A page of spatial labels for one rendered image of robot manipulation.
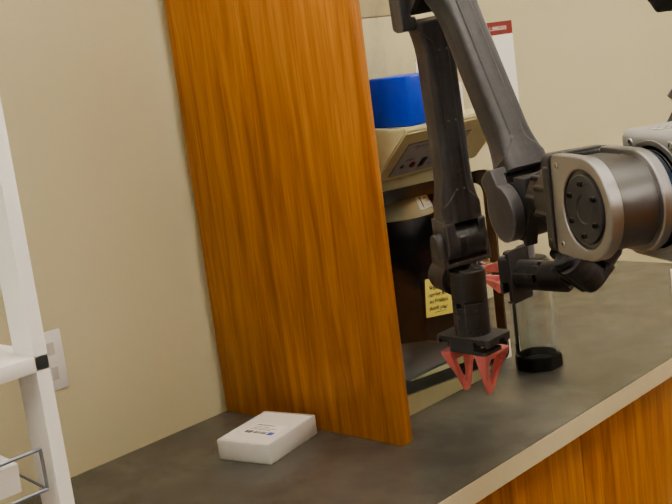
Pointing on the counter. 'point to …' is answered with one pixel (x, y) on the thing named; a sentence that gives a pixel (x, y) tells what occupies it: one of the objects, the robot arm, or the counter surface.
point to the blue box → (397, 101)
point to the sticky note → (437, 301)
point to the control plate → (413, 158)
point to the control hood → (386, 143)
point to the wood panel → (291, 210)
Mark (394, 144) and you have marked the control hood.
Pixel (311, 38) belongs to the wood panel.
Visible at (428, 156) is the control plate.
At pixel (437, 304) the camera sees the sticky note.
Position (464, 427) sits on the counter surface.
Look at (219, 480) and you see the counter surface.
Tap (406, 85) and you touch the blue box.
